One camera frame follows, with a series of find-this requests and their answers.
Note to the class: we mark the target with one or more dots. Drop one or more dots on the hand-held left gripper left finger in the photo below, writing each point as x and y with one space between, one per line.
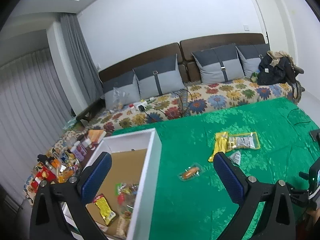
96 177

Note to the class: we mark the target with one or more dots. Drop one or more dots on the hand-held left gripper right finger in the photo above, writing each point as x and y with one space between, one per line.
228 180

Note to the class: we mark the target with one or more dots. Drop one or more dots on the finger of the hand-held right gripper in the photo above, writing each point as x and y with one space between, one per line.
304 175

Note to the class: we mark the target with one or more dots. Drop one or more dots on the small silver snack packet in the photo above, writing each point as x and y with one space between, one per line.
235 157

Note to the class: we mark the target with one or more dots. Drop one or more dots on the large yellow and red packet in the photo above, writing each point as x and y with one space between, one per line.
103 208

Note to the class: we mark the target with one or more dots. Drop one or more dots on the long yellow snack packet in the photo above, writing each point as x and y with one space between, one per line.
220 142

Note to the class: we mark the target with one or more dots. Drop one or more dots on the clear sausage packet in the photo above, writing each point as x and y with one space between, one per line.
190 172

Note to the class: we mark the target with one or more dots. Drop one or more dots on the bag of round brown snacks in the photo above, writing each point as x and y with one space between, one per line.
128 201

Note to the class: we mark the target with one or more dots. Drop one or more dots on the yellow-edged clear snack packet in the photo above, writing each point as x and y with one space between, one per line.
243 142

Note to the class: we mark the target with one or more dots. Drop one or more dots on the white cardboard box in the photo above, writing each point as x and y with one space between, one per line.
147 180

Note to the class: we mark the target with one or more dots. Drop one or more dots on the clear bread packet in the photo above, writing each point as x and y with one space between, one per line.
122 227

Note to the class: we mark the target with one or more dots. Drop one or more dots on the person's right forearm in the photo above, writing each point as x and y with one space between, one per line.
313 217

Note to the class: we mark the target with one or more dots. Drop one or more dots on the white bottle with purple label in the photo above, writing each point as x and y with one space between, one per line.
79 151

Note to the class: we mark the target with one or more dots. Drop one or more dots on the black phone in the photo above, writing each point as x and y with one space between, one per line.
315 135

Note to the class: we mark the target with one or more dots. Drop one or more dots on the orange box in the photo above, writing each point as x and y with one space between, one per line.
96 135

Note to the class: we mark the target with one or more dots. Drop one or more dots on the clutter of bottles and jars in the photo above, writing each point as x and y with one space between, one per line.
55 165

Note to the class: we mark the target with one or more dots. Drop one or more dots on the green patterned blanket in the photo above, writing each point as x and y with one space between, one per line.
187 210

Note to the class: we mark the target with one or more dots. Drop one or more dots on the clear plastic bag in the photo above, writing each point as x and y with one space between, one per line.
120 97

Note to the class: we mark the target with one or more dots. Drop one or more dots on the white power strip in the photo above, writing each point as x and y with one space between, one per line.
140 106

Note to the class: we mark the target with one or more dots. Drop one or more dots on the floral bedsheet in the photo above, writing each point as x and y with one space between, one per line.
225 95

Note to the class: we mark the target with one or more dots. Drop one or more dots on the light pleated curtain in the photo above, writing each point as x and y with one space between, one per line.
30 105

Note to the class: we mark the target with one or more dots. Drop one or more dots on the black jacket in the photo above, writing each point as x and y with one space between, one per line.
275 73

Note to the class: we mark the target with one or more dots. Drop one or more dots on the small green object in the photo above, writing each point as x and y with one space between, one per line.
255 77

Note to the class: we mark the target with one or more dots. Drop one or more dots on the beige cloth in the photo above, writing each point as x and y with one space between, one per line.
277 56

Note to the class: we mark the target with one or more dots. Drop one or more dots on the dark grey curtain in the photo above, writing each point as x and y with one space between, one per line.
82 55

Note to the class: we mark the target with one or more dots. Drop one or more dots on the brown headboard panel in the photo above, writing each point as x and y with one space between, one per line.
140 60
220 40

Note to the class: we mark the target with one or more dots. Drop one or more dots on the white door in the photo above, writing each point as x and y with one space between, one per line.
275 17

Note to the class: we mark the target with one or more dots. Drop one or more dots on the dark wooden bed frame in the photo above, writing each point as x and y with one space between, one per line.
87 110

